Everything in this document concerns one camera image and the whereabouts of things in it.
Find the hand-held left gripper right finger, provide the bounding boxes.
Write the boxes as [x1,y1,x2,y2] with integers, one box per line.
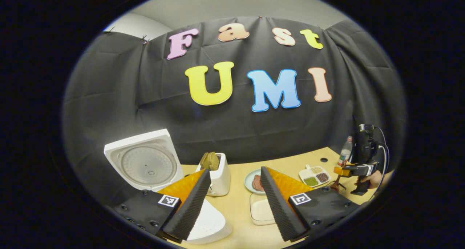
[260,166,360,242]

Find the pale green plate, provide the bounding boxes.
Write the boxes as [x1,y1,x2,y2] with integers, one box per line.
[244,168,268,195]

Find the brown wooden spoon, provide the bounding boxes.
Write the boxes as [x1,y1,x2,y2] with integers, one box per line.
[329,161,348,192]

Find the white toaster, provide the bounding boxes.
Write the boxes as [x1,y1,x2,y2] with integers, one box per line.
[195,153,231,197]

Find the brown bread slices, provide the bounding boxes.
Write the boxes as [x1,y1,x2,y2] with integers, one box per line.
[199,152,220,171]

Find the white divided bean dish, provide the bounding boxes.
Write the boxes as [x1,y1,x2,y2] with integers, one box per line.
[299,164,331,188]

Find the clear container of rice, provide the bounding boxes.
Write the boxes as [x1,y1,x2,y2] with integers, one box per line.
[249,193,277,226]

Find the clear plastic bottle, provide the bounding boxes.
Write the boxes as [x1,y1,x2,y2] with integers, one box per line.
[337,136,354,167]

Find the white rice cooker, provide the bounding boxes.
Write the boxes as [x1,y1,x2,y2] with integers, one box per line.
[104,129,233,245]

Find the red meat slices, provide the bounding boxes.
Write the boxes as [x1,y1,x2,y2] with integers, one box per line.
[251,174,266,192]

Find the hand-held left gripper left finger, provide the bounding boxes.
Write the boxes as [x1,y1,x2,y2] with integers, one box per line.
[113,168,212,242]

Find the black backdrop cloth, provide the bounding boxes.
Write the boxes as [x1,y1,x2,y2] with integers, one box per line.
[62,16,407,206]

